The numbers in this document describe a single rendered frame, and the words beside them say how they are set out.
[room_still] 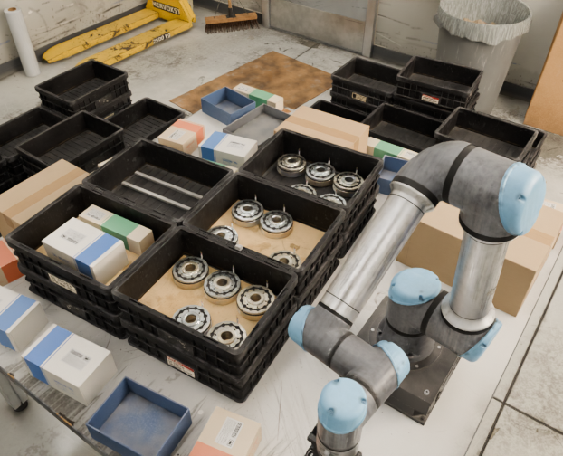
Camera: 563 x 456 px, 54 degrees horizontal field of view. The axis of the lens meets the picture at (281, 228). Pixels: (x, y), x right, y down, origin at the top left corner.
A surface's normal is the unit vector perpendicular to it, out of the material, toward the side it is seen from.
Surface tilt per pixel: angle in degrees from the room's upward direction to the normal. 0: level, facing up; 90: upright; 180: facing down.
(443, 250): 90
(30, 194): 0
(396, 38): 90
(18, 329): 90
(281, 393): 0
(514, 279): 90
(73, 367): 0
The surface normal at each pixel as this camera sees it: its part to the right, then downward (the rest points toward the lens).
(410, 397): -0.58, 0.55
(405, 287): -0.13, -0.80
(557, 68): -0.55, 0.36
